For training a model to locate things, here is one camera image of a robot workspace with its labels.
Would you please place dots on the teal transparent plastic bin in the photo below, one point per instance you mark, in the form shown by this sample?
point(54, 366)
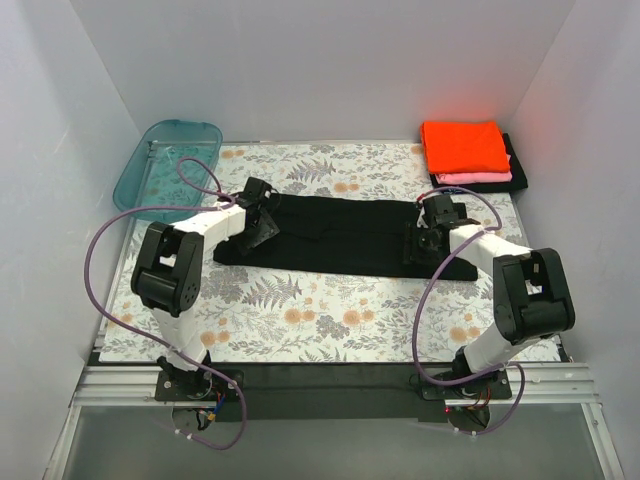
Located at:
point(170, 166)

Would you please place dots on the floral patterned table mat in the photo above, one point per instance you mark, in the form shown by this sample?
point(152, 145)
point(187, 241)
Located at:
point(265, 315)

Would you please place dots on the orange folded t-shirt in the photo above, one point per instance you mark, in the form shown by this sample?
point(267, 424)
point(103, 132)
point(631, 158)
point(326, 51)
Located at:
point(458, 147)

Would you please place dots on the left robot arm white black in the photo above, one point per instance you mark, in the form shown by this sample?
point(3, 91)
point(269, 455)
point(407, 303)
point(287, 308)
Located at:
point(168, 273)

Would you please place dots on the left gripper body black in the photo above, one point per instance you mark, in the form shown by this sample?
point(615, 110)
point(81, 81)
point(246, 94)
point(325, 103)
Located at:
point(265, 227)

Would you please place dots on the aluminium frame rail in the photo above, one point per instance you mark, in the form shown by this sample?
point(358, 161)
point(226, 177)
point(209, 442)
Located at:
point(135, 385)

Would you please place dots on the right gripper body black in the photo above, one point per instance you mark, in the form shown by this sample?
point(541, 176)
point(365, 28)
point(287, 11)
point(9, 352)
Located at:
point(417, 245)

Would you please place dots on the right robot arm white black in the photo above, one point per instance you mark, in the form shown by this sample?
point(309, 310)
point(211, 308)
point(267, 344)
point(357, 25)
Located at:
point(531, 297)

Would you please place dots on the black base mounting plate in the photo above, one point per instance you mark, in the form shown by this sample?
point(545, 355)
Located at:
point(319, 391)

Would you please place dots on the black folded t-shirt with logo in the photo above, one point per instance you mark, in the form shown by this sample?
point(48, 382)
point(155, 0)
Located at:
point(519, 179)

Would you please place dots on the pink folded t-shirt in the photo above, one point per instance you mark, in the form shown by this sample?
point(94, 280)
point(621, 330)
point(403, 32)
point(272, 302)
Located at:
point(473, 178)

